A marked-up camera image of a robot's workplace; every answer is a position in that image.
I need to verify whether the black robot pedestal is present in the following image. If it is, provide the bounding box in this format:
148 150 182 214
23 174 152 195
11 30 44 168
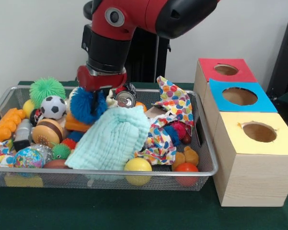
83 0 171 83

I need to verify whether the black panel stand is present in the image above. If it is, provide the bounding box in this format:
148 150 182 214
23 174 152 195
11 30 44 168
265 15 288 98

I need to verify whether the small soccer ball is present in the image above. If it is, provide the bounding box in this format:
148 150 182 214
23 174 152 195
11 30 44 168
40 95 67 120

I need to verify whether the dark green tablecloth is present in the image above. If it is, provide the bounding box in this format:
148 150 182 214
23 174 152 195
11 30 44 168
0 80 288 230

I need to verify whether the yellow ball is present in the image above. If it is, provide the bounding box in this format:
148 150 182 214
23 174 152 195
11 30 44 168
123 157 153 186

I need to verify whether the globe print ball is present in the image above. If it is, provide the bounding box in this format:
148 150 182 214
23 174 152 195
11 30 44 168
13 147 44 169

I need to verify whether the wire mesh bin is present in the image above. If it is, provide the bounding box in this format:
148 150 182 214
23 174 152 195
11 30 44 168
0 85 218 193

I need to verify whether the red orange ball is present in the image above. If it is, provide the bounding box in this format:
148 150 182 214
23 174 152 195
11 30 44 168
174 162 199 187

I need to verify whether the orange ladder-shaped block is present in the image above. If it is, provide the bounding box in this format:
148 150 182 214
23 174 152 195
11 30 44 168
0 107 26 143

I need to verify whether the polka dot cloth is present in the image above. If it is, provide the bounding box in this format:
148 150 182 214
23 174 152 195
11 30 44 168
134 76 195 166

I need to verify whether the mint green cloth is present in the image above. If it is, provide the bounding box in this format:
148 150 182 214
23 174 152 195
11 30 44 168
64 105 151 181

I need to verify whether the green spiky ball with eyes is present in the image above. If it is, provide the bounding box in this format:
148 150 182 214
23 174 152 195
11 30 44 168
29 77 66 103

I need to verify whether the blue spiky ball with eyes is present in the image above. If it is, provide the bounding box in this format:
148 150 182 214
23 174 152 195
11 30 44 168
69 86 108 125

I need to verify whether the wooden three-hole box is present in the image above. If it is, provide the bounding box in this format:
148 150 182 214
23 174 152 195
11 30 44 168
193 57 288 207

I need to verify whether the crushed soda can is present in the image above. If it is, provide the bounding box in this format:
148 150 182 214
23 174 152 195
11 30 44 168
115 82 137 108

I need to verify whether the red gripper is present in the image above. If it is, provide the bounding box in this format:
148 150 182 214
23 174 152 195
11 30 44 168
76 65 128 115

